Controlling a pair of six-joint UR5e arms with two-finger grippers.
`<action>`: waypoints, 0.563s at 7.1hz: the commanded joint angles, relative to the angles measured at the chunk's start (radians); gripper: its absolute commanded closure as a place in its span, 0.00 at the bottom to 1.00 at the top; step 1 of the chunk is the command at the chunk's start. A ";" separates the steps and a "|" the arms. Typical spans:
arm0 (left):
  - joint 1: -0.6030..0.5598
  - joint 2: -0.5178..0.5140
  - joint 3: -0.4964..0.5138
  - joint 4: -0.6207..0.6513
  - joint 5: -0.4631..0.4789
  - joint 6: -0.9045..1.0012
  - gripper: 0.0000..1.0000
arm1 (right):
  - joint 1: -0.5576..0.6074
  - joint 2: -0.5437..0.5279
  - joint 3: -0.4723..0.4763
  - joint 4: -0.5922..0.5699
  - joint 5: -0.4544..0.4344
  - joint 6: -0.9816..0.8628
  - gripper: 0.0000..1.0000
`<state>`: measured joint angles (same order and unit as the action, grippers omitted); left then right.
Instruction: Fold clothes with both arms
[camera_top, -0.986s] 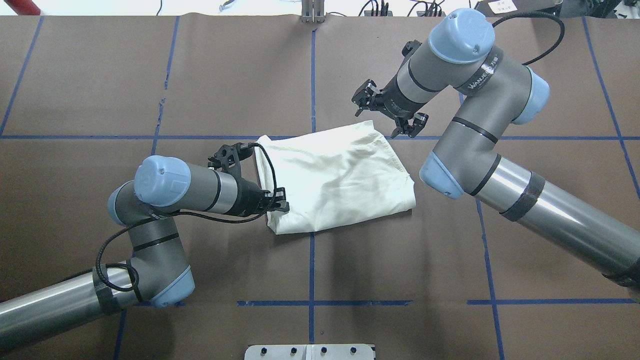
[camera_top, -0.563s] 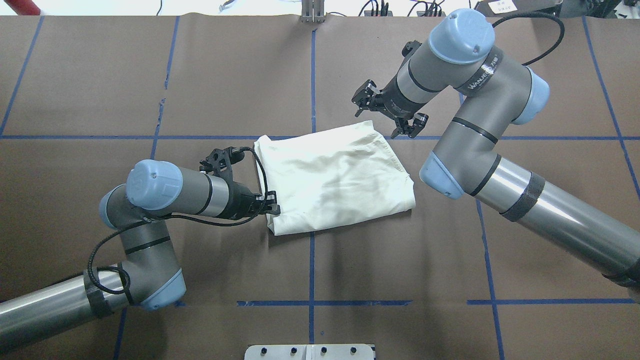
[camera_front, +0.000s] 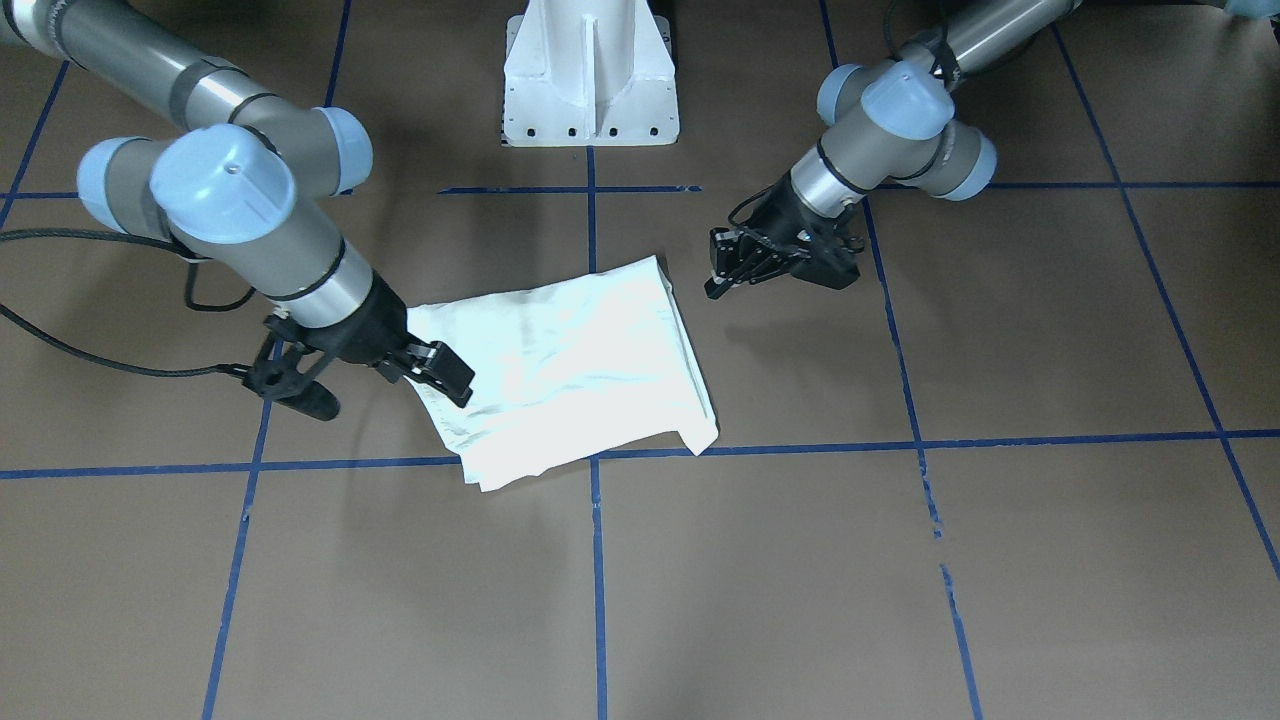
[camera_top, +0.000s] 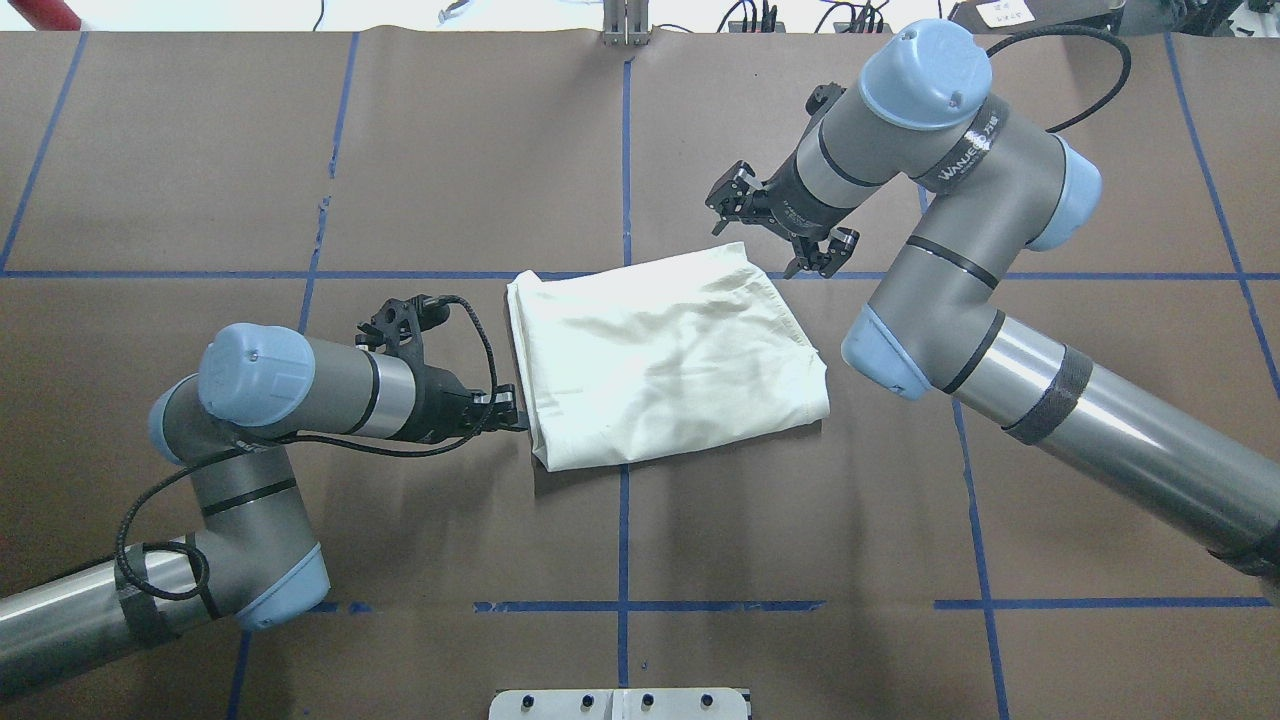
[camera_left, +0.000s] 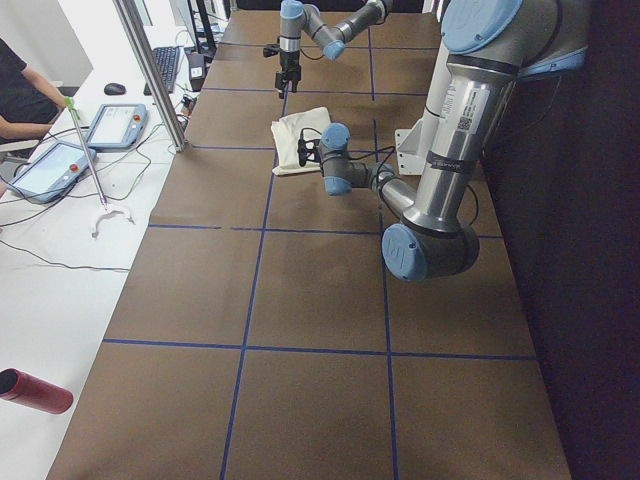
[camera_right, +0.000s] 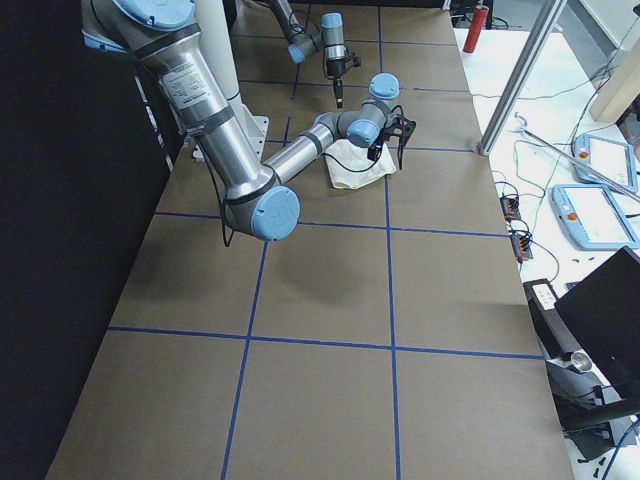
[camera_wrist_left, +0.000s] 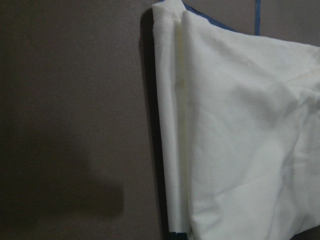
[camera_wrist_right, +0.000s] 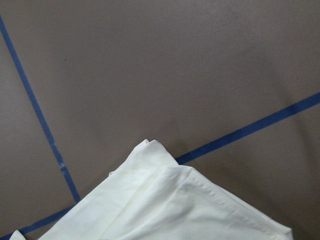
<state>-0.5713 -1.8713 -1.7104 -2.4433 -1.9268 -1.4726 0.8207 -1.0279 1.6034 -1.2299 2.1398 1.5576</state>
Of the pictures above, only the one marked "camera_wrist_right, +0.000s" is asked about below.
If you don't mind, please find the cream long-sleeve printed shirt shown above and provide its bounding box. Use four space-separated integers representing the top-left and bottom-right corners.
8 138 293 240

